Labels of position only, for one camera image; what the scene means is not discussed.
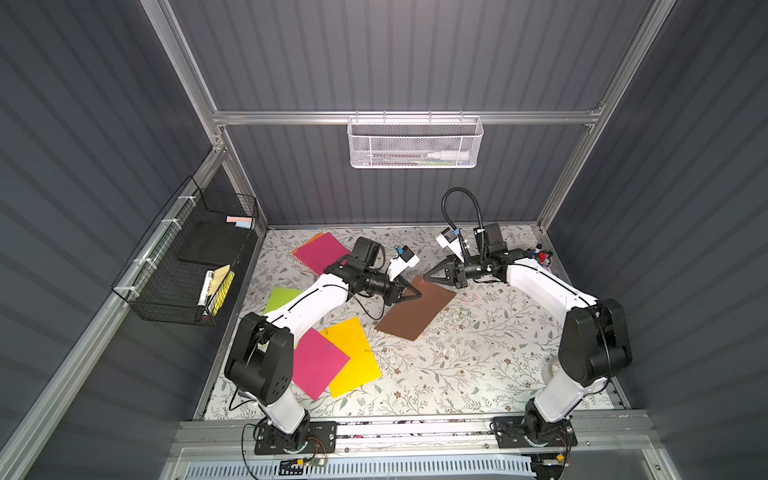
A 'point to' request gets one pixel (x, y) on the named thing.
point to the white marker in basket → (449, 155)
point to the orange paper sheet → (314, 237)
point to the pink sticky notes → (234, 219)
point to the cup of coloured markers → (542, 256)
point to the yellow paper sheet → (350, 338)
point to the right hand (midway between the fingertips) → (432, 279)
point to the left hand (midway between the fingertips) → (416, 295)
